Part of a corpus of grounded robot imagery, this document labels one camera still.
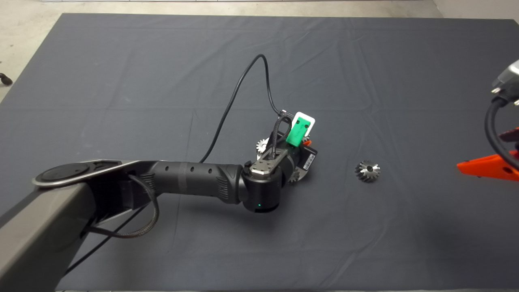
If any round metal plate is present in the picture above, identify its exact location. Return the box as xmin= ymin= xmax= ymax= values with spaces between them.
xmin=255 ymin=134 xmax=313 ymax=185

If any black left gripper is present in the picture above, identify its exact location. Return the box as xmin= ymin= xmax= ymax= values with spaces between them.
xmin=289 ymin=139 xmax=318 ymax=176

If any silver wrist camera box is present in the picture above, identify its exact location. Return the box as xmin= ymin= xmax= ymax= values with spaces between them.
xmin=291 ymin=112 xmax=316 ymax=138
xmin=491 ymin=59 xmax=519 ymax=107

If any green left camera mount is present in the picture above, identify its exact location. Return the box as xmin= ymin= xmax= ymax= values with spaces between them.
xmin=285 ymin=116 xmax=312 ymax=147

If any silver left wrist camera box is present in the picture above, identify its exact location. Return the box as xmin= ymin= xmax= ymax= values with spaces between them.
xmin=291 ymin=112 xmax=316 ymax=138

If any short black braided cable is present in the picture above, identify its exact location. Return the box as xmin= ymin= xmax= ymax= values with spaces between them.
xmin=271 ymin=116 xmax=293 ymax=159

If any dark grey table cloth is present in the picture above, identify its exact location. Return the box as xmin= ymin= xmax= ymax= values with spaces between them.
xmin=0 ymin=13 xmax=519 ymax=291

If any large steel gear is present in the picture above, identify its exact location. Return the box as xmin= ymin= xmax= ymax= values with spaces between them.
xmin=355 ymin=160 xmax=381 ymax=183

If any black right camera cable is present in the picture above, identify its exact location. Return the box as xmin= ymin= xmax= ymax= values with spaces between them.
xmin=485 ymin=97 xmax=519 ymax=171

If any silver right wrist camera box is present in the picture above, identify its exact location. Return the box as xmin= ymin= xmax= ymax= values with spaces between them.
xmin=491 ymin=59 xmax=519 ymax=107

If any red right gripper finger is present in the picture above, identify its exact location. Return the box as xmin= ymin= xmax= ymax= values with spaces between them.
xmin=500 ymin=127 xmax=519 ymax=143
xmin=457 ymin=151 xmax=519 ymax=182

